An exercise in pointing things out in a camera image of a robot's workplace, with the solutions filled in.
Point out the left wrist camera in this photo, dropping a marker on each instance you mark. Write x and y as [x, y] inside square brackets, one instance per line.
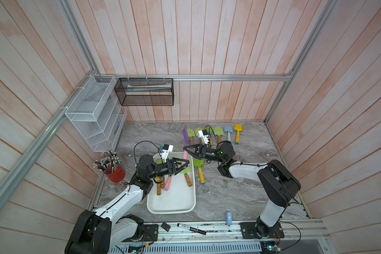
[166, 149]

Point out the black mesh basket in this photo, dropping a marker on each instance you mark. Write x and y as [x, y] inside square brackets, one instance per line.
[145, 91]

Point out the bright green yellow-handled shovel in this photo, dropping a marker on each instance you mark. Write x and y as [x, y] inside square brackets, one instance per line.
[209, 130]

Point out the pink handled purple shovel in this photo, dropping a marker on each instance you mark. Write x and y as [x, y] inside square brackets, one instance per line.
[186, 140]

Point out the white storage box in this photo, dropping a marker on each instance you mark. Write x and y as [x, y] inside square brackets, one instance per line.
[178, 199]

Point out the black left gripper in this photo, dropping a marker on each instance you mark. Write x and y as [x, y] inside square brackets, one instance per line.
[171, 165]

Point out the yellow plastic shovel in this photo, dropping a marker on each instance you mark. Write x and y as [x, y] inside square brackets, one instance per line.
[238, 128]

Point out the small black block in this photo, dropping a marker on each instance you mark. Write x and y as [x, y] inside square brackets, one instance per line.
[166, 226]

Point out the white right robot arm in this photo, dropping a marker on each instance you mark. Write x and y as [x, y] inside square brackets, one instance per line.
[278, 182]

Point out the light blue small bottle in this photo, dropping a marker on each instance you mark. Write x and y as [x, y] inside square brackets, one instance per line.
[228, 215]

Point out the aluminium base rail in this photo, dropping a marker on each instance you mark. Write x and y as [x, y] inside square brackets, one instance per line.
[297, 236]

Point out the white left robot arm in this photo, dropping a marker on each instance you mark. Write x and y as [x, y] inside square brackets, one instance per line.
[95, 232]

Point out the white wire shelf rack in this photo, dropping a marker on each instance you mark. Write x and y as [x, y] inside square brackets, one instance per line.
[97, 114]

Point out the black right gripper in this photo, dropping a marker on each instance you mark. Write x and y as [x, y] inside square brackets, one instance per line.
[203, 153]

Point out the black marker pen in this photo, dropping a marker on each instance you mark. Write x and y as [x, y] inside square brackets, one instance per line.
[192, 229]

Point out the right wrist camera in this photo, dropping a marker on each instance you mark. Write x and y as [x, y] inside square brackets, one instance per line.
[204, 136]

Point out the light blue shovel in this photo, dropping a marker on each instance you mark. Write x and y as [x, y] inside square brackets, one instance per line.
[228, 129]

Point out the red pencil cup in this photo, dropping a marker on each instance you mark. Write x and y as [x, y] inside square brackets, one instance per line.
[110, 165]

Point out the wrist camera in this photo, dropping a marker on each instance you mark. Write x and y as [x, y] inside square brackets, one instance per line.
[166, 149]
[204, 136]

